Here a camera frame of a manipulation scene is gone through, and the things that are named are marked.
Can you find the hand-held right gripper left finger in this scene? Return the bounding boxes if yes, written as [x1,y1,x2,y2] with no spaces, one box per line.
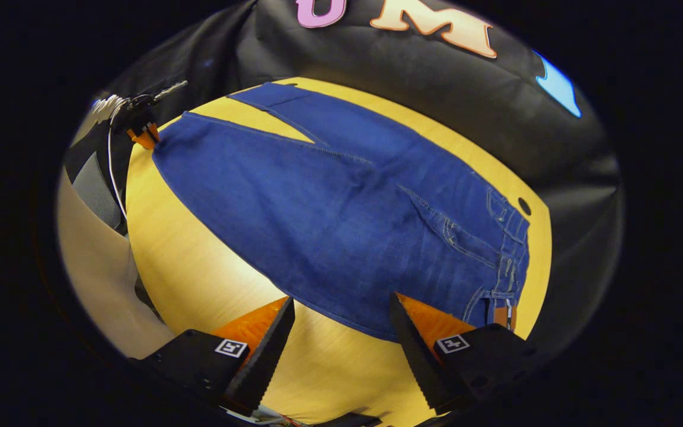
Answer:
[130,295,296,418]

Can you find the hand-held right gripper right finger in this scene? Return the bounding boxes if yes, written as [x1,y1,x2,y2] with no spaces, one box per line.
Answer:
[388,291,538,416]

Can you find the blue denim jeans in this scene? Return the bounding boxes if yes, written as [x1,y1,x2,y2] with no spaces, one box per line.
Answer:
[152,82,531,343]

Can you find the person's light grey clothing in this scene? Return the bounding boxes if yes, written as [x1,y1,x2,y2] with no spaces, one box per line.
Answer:
[57,151,176,359]

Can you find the black backdrop cloth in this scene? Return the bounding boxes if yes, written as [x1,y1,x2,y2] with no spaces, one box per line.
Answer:
[63,0,624,356]

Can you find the thin white cable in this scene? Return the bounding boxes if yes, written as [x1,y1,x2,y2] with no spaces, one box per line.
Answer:
[107,98,130,221]

